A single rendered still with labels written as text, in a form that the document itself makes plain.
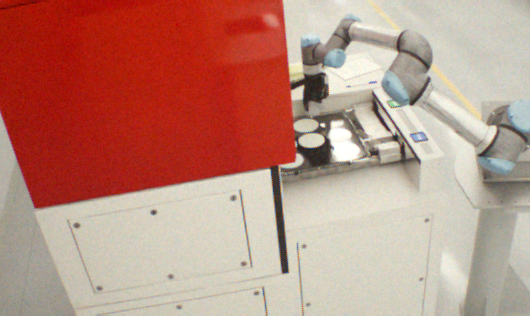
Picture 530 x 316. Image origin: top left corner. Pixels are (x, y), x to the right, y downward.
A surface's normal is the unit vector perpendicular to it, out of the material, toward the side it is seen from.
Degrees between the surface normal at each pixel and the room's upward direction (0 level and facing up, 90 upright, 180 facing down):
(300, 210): 0
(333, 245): 90
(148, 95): 90
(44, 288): 0
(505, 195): 0
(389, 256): 90
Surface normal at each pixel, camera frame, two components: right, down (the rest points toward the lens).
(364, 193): -0.09, -0.82
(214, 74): 0.18, 0.54
